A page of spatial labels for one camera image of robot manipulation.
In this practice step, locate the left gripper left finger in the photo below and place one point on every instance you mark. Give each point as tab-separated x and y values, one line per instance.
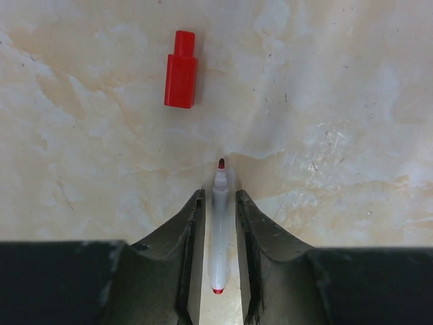
156	280

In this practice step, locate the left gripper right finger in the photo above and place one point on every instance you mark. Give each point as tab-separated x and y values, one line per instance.
284	280

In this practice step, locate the white pen red end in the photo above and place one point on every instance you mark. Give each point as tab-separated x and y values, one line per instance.
220	220

